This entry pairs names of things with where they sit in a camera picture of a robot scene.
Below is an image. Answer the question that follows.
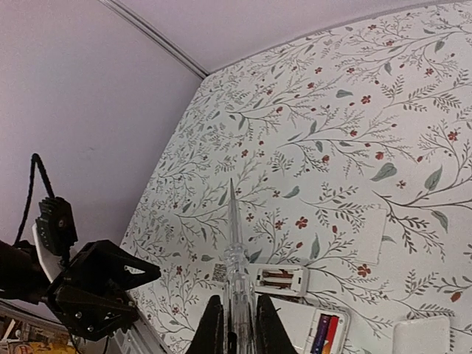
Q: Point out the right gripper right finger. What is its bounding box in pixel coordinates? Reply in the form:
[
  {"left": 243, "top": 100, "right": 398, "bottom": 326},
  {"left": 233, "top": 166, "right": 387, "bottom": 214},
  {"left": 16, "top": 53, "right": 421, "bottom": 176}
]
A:
[{"left": 256, "top": 294, "right": 297, "bottom": 354}]

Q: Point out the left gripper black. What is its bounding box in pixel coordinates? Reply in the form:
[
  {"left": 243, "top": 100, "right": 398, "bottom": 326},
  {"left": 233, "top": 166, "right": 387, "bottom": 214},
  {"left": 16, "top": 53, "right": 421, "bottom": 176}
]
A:
[{"left": 46, "top": 240, "right": 162, "bottom": 341}]

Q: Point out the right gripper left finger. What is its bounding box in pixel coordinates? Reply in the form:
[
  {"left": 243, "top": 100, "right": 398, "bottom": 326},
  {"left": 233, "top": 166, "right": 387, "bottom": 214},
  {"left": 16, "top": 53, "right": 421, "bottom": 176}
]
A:
[{"left": 186, "top": 295, "right": 224, "bottom": 354}]

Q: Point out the white remote with buttons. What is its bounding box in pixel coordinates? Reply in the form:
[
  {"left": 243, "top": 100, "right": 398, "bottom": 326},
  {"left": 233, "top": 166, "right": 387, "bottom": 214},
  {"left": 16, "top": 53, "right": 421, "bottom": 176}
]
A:
[{"left": 271, "top": 297, "right": 350, "bottom": 354}]

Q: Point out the long white remote control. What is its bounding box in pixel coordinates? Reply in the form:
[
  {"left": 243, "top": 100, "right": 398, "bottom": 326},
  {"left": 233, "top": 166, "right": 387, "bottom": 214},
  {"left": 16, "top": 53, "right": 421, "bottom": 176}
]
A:
[{"left": 209, "top": 263, "right": 310, "bottom": 297}]

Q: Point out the long remote battery cover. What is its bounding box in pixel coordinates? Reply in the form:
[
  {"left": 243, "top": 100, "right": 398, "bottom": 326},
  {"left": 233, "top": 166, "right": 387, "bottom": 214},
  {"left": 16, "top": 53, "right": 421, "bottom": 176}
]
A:
[{"left": 353, "top": 209, "right": 387, "bottom": 266}]

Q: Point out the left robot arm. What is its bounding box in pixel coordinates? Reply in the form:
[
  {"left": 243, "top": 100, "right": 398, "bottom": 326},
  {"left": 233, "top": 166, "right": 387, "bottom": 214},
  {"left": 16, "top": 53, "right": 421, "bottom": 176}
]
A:
[{"left": 1, "top": 240, "right": 162, "bottom": 341}]

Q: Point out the red black battery in remote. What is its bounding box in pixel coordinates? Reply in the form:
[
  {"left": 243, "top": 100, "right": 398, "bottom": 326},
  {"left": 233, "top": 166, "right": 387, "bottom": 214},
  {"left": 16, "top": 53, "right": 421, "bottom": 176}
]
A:
[{"left": 310, "top": 313, "right": 339, "bottom": 354}]

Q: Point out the floral table mat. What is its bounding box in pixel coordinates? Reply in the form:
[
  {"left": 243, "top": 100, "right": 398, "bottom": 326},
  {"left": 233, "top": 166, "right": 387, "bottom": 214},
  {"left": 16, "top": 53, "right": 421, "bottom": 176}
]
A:
[{"left": 122, "top": 1, "right": 471, "bottom": 353}]

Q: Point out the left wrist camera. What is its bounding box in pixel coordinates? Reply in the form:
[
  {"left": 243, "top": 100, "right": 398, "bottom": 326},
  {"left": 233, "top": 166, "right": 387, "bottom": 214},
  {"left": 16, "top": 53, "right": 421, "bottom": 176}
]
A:
[{"left": 35, "top": 197, "right": 77, "bottom": 257}]

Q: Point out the aluminium front rail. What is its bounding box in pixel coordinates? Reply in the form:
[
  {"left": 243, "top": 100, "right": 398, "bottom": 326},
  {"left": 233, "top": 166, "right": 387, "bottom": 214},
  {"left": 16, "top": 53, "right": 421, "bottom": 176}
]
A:
[{"left": 1, "top": 299, "right": 171, "bottom": 354}]

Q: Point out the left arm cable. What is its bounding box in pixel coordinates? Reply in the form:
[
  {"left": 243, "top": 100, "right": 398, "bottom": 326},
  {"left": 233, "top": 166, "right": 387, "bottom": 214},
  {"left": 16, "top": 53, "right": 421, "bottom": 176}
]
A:
[{"left": 14, "top": 153, "right": 56, "bottom": 246}]

